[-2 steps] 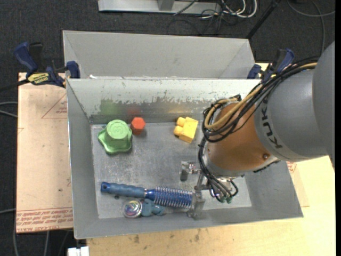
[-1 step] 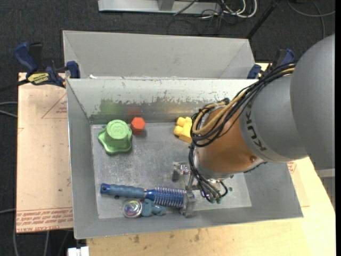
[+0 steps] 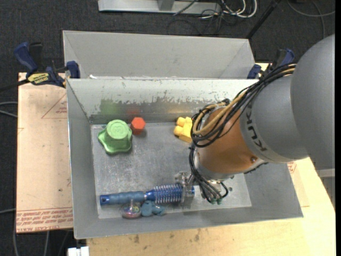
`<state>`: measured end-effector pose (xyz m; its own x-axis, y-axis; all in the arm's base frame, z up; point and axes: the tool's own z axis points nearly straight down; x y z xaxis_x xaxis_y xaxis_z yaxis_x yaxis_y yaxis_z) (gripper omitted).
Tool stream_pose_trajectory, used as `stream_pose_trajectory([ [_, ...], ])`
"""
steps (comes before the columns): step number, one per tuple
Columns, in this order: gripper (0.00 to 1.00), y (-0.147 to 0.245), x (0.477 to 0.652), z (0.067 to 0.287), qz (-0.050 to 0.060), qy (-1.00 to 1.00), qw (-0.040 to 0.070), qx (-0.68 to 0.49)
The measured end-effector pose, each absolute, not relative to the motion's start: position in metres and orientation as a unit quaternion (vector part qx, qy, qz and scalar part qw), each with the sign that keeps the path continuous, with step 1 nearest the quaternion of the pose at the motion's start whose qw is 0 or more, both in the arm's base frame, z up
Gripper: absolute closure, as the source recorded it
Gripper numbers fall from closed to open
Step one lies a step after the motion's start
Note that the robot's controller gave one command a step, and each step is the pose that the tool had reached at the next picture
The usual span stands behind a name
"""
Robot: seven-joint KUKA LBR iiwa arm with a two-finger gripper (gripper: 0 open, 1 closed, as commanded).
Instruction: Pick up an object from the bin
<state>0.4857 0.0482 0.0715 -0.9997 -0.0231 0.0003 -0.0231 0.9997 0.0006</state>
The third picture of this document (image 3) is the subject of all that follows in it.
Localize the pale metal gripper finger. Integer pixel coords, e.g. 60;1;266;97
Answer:
181;186;196;210
174;171;195;187

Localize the grey metal bin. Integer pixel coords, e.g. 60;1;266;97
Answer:
62;30;304;240

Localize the small blue toy figure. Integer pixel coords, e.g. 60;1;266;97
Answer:
141;200;166;217

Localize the yellow toy brick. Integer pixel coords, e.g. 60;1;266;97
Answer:
173;116;194;144

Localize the blue hairbrush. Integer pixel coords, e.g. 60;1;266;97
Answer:
100;183;188;206

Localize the shiny iridescent spinning top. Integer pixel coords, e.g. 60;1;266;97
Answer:
121;199;142;220

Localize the red hexagonal block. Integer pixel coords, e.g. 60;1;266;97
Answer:
129;117;147;136

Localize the green plastic cup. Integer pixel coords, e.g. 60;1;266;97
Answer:
98;119;133;155

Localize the brown cardboard board red print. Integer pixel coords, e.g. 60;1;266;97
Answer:
15;72;310;234

